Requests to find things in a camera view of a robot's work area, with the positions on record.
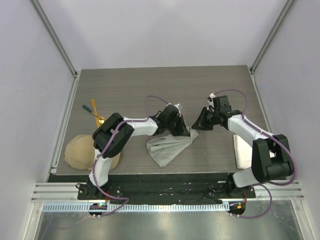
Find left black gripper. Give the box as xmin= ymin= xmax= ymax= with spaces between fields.
xmin=166 ymin=115 xmax=190 ymax=137

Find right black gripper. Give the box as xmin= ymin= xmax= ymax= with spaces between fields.
xmin=191 ymin=107 xmax=220 ymax=131

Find grey cloth napkin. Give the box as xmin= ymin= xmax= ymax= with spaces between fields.
xmin=146 ymin=127 xmax=199 ymax=168

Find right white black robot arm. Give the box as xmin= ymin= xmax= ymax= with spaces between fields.
xmin=192 ymin=107 xmax=295 ymax=198

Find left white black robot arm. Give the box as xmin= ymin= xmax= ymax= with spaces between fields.
xmin=87 ymin=109 xmax=198 ymax=200

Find white folded towel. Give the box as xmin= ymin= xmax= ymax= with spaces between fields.
xmin=233 ymin=134 xmax=252 ymax=170

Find beige cap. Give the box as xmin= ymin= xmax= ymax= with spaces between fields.
xmin=62 ymin=134 xmax=121 ymax=171

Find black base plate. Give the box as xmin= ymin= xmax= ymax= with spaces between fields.
xmin=76 ymin=173 xmax=256 ymax=205

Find white slotted cable duct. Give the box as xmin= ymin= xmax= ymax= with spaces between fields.
xmin=42 ymin=202 xmax=230 ymax=213

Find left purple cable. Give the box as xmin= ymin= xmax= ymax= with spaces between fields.
xmin=90 ymin=95 xmax=173 ymax=217

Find purple cable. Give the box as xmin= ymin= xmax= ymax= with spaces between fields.
xmin=214 ymin=89 xmax=299 ymax=220
xmin=90 ymin=95 xmax=173 ymax=217

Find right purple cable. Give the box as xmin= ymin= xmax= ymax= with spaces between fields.
xmin=214 ymin=89 xmax=299 ymax=220

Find right aluminium frame post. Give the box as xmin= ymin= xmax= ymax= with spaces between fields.
xmin=249 ymin=0 xmax=297 ymax=75

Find aluminium frame post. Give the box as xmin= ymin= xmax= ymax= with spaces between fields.
xmin=249 ymin=0 xmax=297 ymax=75
xmin=29 ymin=0 xmax=78 ymax=78

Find left aluminium frame post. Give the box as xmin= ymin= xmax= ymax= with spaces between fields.
xmin=29 ymin=0 xmax=78 ymax=78

